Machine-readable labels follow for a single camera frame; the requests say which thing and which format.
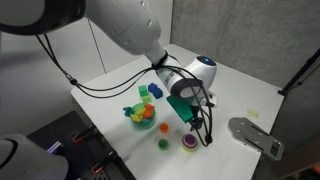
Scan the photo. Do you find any grey metal mounting plate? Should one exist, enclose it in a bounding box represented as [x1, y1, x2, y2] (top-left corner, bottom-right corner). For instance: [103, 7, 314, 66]
[227, 117, 284, 161]

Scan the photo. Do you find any black perforated board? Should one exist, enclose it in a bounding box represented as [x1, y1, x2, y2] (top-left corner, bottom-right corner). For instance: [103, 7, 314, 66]
[28, 111, 136, 180]

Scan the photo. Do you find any blue foam block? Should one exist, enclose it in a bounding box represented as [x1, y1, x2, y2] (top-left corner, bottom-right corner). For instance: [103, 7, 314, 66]
[148, 83, 163, 99]

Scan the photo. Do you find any small orange bowl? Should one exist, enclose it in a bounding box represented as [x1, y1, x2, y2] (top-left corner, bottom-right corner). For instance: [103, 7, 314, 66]
[159, 123, 169, 133]

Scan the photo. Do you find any green foam block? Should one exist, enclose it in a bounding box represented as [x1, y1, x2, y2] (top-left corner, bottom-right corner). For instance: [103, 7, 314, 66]
[138, 85, 151, 103]

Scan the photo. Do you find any small green bowl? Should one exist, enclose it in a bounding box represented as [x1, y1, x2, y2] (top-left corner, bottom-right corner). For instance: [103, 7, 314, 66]
[158, 139, 169, 150]

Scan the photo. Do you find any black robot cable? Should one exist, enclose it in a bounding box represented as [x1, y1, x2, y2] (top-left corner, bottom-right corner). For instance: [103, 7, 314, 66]
[35, 33, 215, 147]

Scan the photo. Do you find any green camera mount plate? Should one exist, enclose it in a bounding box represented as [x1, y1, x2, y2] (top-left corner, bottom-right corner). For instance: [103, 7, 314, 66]
[166, 96, 193, 123]

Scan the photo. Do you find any black camera tripod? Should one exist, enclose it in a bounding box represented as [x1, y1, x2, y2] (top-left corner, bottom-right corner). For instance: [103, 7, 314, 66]
[278, 48, 320, 96]

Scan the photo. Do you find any yellow sticky note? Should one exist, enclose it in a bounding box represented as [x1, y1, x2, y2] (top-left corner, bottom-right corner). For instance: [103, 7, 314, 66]
[247, 109, 260, 119]

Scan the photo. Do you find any black orange clamp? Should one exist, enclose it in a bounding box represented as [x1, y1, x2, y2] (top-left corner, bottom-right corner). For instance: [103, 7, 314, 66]
[72, 124, 97, 143]
[91, 150, 117, 174]

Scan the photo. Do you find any small purple bowl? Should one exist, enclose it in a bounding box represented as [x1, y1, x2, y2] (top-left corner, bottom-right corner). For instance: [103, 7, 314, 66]
[183, 134, 197, 147]

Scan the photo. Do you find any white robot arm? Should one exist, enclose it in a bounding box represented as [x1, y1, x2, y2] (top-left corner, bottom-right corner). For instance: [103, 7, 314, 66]
[0, 0, 216, 180]

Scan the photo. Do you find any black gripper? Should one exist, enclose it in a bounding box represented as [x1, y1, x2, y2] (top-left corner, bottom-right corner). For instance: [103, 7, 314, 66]
[189, 105, 203, 131]

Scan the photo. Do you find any large green bowl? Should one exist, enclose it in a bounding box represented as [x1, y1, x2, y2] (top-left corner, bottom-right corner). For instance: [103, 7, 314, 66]
[130, 102, 157, 130]

